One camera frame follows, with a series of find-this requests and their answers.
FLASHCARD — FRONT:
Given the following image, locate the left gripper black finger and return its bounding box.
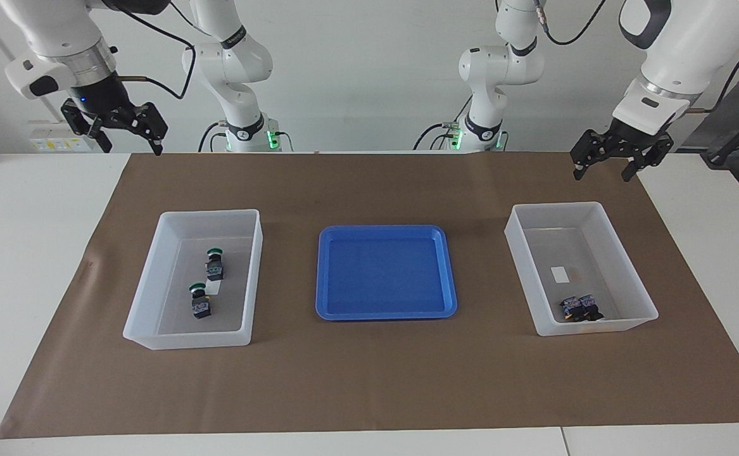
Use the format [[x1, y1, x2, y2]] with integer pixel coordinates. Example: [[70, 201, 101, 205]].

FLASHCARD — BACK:
[[570, 129, 612, 182], [621, 134, 674, 183]]

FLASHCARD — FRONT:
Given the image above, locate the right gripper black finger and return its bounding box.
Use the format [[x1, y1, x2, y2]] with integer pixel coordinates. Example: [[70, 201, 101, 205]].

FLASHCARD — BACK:
[[125, 101, 169, 156], [60, 98, 114, 155]]

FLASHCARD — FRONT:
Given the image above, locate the green push button switch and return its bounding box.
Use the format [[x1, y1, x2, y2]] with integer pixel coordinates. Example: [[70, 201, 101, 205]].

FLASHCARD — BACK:
[[189, 282, 213, 319], [205, 248, 225, 282]]

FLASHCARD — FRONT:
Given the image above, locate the black tripod stand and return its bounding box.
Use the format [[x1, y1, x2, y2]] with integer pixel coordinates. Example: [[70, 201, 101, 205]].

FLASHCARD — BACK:
[[702, 104, 739, 168]]

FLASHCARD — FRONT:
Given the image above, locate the translucent white plastic box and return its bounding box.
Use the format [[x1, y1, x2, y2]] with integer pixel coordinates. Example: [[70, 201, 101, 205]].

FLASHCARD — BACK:
[[122, 209, 263, 350], [504, 201, 659, 337]]

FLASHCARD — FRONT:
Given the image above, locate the blue plastic tray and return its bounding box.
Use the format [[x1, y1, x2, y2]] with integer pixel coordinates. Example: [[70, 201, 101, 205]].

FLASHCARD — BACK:
[[315, 225, 458, 321]]

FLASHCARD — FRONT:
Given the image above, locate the brown paper mat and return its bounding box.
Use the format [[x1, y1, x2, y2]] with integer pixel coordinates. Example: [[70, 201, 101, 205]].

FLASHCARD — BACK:
[[0, 152, 739, 439]]

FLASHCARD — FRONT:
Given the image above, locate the white wall socket box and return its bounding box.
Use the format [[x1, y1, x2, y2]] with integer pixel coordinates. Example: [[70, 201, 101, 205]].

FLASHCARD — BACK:
[[27, 119, 99, 153]]

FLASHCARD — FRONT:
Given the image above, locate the black base cable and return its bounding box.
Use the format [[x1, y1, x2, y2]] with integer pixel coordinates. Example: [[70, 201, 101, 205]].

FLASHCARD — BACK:
[[197, 120, 227, 153], [412, 119, 465, 151]]

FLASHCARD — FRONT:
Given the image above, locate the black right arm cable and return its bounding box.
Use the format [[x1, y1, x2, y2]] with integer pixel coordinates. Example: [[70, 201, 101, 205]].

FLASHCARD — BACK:
[[113, 0, 196, 101]]

